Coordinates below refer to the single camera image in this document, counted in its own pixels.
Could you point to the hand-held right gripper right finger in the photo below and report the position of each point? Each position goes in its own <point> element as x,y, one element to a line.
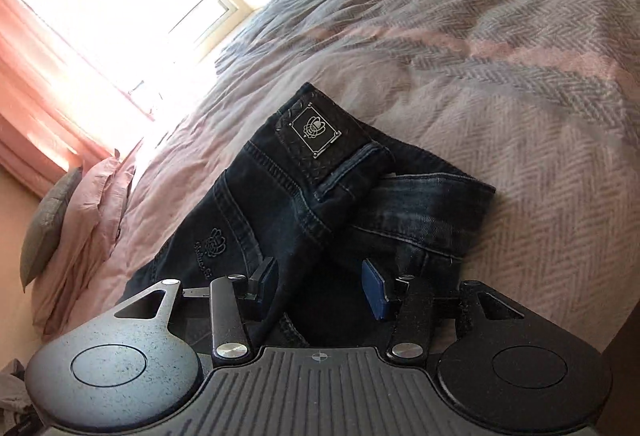
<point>376,288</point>

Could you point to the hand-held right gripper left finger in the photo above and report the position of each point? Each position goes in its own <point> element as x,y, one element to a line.
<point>265,281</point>

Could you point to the dark blue jeans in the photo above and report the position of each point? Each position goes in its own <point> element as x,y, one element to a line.
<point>280,216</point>

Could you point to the folded pink sheet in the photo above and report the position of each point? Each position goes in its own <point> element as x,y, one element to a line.
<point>70,286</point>

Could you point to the grey plaid pillow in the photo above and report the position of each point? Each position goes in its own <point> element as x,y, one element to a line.
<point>47,221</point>

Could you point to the pink grey herringbone blanket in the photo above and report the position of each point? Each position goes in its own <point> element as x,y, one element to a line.
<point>500,91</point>

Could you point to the window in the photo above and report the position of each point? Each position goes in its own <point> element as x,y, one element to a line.
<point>130,1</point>

